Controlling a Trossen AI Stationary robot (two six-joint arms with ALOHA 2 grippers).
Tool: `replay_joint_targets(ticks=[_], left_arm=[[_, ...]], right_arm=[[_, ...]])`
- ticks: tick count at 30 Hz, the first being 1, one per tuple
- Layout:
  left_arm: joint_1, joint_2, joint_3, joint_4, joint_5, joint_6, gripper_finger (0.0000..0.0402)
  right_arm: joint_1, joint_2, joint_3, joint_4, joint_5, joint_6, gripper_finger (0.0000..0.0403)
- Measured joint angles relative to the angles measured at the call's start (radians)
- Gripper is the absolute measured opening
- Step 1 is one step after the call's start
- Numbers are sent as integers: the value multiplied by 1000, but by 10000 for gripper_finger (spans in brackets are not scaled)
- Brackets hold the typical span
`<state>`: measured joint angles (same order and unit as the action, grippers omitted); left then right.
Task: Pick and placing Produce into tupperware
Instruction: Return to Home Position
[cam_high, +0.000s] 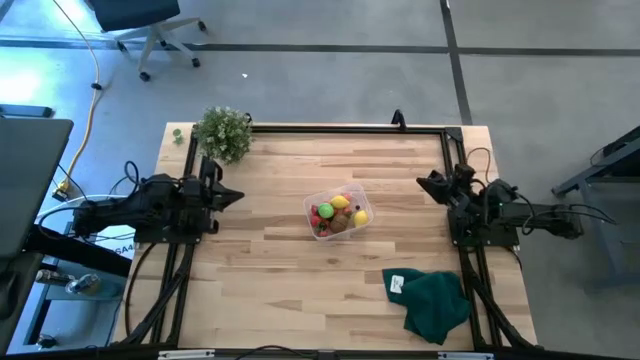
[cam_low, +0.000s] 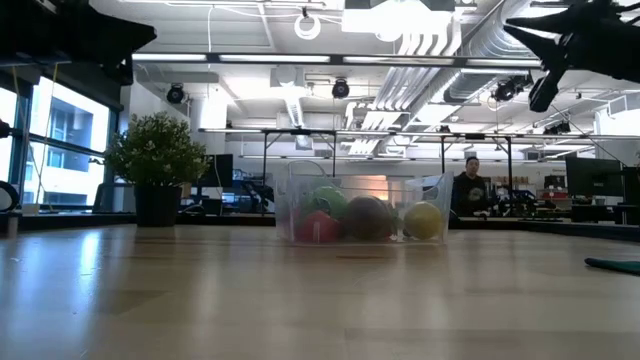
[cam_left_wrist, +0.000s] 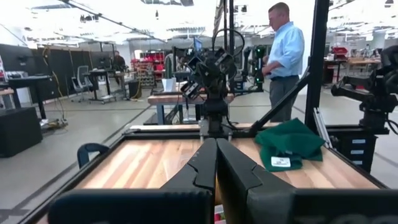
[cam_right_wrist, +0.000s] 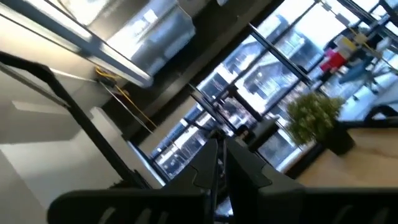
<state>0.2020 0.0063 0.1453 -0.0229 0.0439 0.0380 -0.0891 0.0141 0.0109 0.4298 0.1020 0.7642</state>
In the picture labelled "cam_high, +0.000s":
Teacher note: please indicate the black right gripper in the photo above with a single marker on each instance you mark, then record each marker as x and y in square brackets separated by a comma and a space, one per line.
[460, 192]

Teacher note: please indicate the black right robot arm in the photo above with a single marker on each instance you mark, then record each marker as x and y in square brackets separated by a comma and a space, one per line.
[530, 217]

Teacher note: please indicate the potted green plant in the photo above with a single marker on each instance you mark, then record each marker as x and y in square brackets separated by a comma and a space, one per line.
[222, 132]

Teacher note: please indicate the green toy lime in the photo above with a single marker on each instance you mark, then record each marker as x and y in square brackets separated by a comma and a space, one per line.
[326, 210]

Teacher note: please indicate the yellow toy lemon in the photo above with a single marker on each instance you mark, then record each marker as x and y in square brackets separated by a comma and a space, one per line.
[340, 201]
[361, 218]

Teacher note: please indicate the brown toy kiwi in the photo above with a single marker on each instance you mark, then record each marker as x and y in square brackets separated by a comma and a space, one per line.
[339, 223]

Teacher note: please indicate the black clamp bracket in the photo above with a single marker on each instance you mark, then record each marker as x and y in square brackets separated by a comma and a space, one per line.
[398, 120]

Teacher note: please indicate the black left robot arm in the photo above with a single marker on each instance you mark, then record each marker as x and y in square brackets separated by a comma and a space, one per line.
[125, 210]

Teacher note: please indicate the black aluminium table frame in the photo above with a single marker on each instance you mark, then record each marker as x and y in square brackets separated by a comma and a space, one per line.
[350, 129]

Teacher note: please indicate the blue-grey desk frame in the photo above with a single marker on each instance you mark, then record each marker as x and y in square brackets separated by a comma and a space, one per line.
[602, 255]

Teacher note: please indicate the small green leaf sprig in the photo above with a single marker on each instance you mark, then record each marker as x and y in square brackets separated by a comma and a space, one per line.
[177, 134]

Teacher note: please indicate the office swivel chair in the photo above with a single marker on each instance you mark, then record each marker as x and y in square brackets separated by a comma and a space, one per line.
[132, 12]

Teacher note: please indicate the clear plastic tupperware container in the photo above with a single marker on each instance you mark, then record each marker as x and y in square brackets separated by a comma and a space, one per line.
[357, 197]

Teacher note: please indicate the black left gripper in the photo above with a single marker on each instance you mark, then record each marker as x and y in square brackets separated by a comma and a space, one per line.
[200, 197]

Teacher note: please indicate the grey desk top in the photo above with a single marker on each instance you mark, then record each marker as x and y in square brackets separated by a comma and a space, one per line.
[30, 185]

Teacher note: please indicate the dark green cloth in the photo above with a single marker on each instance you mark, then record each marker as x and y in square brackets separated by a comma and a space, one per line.
[435, 305]

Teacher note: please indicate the white printed sign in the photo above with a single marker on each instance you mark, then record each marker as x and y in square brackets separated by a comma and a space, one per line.
[120, 242]

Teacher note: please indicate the black desk crossbeam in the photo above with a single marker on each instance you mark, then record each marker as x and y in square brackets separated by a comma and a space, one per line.
[75, 247]

